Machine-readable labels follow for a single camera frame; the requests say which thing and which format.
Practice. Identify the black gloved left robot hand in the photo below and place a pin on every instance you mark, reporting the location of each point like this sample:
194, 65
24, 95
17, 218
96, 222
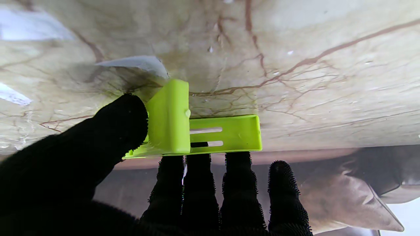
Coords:
65, 170

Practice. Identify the lime green sealing clip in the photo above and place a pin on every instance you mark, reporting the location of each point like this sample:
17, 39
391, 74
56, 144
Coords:
170, 121

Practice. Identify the brown square sofa cushion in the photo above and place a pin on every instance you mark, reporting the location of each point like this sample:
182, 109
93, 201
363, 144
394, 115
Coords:
344, 200

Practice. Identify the small white paper scrap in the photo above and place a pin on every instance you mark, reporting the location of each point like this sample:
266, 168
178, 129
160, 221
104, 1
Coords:
141, 64

